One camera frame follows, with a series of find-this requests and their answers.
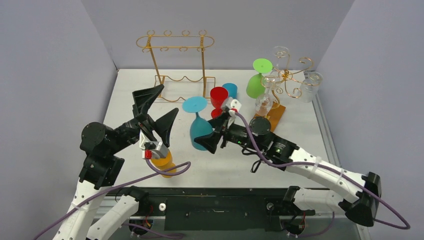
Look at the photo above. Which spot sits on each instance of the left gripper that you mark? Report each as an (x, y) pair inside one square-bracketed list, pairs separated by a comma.
[(143, 100)]

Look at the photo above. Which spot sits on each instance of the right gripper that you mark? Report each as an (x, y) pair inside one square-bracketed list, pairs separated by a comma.
[(219, 128)]

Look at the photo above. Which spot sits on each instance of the blue plastic goblet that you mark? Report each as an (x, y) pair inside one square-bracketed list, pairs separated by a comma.
[(232, 89), (199, 127)]

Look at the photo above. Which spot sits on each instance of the red plastic goblet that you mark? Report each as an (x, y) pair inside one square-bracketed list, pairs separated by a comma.
[(218, 95)]

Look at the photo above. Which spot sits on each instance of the tall gold wire glass rack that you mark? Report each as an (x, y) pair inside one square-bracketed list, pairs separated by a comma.
[(203, 40)]

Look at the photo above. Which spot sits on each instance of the green plastic goblet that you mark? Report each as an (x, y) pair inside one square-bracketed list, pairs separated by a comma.
[(254, 86)]

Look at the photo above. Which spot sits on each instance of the gold hook rack wooden base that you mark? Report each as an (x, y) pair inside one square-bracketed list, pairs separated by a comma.
[(290, 87)]

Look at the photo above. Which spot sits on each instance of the small clear front wine glass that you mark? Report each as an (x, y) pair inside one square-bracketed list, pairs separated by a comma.
[(280, 73)]

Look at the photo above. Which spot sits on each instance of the clear patterned wine glass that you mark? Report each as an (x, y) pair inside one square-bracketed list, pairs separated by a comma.
[(310, 86)]

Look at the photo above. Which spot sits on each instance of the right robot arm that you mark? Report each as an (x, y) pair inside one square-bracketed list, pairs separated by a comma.
[(349, 193)]

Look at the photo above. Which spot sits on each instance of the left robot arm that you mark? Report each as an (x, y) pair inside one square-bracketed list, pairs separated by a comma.
[(101, 166)]

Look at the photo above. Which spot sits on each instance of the orange plastic goblet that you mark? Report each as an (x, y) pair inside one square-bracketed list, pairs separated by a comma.
[(162, 164)]

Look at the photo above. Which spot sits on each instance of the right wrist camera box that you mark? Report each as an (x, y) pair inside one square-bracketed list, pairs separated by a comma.
[(231, 106)]

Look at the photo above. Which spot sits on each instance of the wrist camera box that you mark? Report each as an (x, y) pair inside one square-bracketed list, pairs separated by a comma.
[(231, 106), (152, 149)]

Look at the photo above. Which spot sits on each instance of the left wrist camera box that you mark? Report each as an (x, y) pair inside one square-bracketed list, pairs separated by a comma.
[(152, 149)]

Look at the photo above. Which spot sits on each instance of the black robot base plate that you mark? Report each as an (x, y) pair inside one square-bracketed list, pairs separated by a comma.
[(219, 209)]

